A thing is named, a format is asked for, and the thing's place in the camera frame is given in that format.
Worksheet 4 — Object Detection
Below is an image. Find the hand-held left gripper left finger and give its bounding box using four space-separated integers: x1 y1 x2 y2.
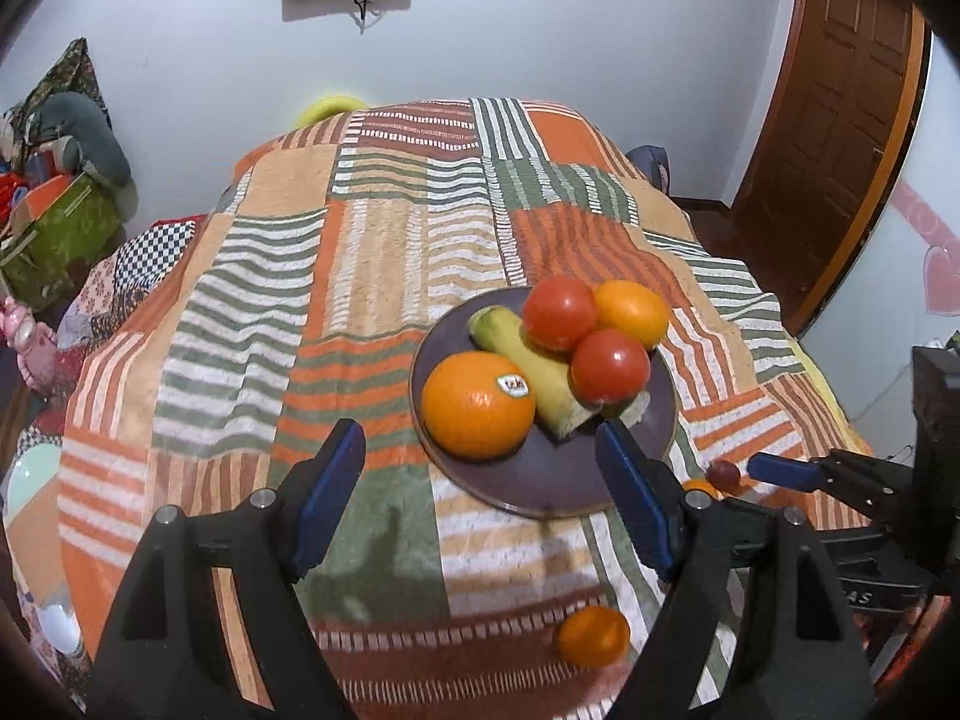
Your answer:
86 418 368 720

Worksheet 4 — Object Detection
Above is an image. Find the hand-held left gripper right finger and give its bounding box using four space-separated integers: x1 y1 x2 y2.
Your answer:
595 420 878 720

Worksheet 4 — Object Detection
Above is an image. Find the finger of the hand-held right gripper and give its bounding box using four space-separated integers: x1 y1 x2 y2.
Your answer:
816 531 936 587
748 450 914 527

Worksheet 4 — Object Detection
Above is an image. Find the purple plate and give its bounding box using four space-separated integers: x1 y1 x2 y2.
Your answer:
409 286 678 518

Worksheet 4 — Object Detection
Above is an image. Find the red tomato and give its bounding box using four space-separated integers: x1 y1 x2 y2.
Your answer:
570 328 652 406
521 277 599 352

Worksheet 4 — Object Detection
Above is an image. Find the green corn piece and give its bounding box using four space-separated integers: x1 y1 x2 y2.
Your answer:
469 306 601 440

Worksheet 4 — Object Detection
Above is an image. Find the large orange with sticker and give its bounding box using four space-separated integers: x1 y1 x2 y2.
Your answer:
421 351 537 462

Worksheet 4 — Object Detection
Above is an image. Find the yellow orange with sticker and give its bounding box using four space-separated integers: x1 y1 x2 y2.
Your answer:
592 280 670 352

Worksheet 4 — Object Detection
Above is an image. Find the white sliding wardrobe door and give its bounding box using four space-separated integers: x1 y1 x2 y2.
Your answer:
802 37 960 421

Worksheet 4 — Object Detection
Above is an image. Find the striped patchwork blanket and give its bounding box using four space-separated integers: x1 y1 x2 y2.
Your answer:
60 96 875 720

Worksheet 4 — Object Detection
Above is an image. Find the checkered cloth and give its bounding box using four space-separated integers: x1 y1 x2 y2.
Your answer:
116 216 207 271

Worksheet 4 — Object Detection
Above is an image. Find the brown wooden door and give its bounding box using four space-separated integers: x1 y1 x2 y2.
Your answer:
731 0 931 331

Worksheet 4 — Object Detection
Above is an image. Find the grey blue bag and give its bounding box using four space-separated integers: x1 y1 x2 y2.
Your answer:
626 146 672 192

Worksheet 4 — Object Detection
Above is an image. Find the pink toy rabbit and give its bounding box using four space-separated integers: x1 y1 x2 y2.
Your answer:
0 296 59 391

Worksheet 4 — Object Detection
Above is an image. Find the green fabric storage box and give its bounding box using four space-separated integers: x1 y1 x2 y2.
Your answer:
0 172 125 308

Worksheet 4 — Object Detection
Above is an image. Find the orange cardboard box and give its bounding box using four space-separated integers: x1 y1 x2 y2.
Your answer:
11 174 76 233

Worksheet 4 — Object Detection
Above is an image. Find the grey plush toy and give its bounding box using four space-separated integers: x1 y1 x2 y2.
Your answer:
26 92 132 188

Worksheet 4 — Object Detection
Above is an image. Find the dark floral cushion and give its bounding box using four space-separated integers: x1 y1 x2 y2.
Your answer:
15 37 113 136

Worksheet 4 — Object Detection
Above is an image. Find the yellow foam ring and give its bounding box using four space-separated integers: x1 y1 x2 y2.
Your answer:
294 94 368 128

